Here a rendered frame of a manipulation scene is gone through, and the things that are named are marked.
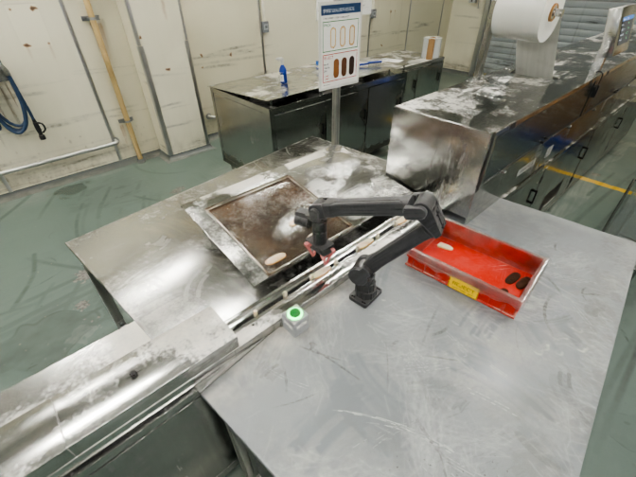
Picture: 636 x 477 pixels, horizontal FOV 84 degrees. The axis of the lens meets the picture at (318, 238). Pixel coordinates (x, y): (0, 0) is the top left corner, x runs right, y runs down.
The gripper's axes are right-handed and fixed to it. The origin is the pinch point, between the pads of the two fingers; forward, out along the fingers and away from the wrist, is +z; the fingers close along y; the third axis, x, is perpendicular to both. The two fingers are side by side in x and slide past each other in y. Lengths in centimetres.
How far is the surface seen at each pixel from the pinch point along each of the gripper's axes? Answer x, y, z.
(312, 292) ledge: 10.4, -7.3, 6.9
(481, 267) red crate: -56, -43, 11
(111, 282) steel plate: 67, 59, 11
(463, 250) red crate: -61, -32, 10
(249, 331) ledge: 39.0, -6.0, 7.1
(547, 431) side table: -6, -90, 11
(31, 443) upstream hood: 101, -2, 2
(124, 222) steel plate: 47, 101, 11
